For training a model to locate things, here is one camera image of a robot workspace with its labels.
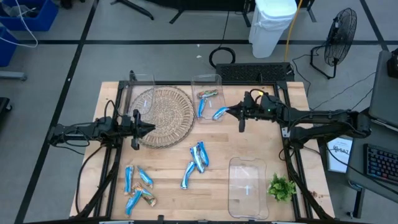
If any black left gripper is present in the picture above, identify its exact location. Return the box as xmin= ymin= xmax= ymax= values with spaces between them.
xmin=120 ymin=109 xmax=155 ymax=151

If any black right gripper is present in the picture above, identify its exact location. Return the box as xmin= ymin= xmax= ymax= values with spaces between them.
xmin=226 ymin=91 xmax=262 ymax=133

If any blue tan granola bar wrapper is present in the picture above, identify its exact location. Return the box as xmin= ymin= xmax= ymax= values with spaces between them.
xmin=132 ymin=182 xmax=158 ymax=208
xmin=137 ymin=166 xmax=154 ymax=189
xmin=124 ymin=189 xmax=143 ymax=217
xmin=124 ymin=164 xmax=134 ymax=196

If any blue white granola bar wrapper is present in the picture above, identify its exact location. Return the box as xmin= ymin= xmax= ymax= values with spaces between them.
xmin=189 ymin=145 xmax=205 ymax=174
xmin=180 ymin=161 xmax=197 ymax=190
xmin=197 ymin=141 xmax=210 ymax=167

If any clear plastic bin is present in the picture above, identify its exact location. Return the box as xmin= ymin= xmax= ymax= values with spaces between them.
xmin=190 ymin=73 xmax=227 ymax=124
xmin=228 ymin=157 xmax=270 ymax=221
xmin=118 ymin=73 xmax=156 ymax=116

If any round woven straw placemat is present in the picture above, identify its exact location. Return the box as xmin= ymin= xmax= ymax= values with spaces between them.
xmin=129 ymin=86 xmax=196 ymax=149

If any black perforated metal box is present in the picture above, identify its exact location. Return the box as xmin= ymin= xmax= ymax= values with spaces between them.
xmin=215 ymin=62 xmax=295 ymax=83

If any small green potted plant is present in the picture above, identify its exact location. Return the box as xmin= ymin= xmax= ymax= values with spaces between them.
xmin=267 ymin=172 xmax=297 ymax=202

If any white trash bin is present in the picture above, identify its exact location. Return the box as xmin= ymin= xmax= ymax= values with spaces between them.
xmin=248 ymin=0 xmax=299 ymax=59

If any white paper sign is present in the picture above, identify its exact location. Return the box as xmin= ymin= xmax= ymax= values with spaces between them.
xmin=326 ymin=136 xmax=354 ymax=174

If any black tripod leg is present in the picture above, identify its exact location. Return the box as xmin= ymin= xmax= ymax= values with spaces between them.
xmin=110 ymin=0 xmax=155 ymax=21

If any black floor fan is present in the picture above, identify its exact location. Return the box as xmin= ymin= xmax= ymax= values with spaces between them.
xmin=310 ymin=7 xmax=358 ymax=80

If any dark grey desk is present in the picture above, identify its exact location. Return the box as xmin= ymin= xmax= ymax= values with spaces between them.
xmin=346 ymin=107 xmax=398 ymax=218

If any grey metal foot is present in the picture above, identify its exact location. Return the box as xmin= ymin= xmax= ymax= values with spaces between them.
xmin=0 ymin=71 xmax=27 ymax=82

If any blue storage bin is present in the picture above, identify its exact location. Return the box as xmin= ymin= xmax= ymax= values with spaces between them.
xmin=0 ymin=0 xmax=59 ymax=32
xmin=0 ymin=26 xmax=19 ymax=68

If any black keyboard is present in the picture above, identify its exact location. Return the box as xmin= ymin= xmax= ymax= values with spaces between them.
xmin=363 ymin=143 xmax=398 ymax=186

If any black desk device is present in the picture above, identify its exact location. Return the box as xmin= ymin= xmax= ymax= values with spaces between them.
xmin=387 ymin=48 xmax=398 ymax=78

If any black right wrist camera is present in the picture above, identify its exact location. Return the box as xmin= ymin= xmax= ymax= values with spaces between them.
xmin=261 ymin=93 xmax=280 ymax=113

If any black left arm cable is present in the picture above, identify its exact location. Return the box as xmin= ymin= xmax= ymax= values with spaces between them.
xmin=103 ymin=99 xmax=122 ymax=121

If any black aluminium table frame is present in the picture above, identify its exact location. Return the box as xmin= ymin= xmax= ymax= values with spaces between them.
xmin=74 ymin=70 xmax=335 ymax=224

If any black coiled floor cable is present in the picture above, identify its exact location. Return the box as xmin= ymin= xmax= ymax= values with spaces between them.
xmin=208 ymin=11 xmax=236 ymax=68

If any yellow hanging cable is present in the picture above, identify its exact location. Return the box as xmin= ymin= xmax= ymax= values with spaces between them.
xmin=284 ymin=0 xmax=304 ymax=62

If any white loose cable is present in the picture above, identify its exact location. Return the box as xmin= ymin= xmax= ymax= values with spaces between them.
xmin=0 ymin=0 xmax=39 ymax=49

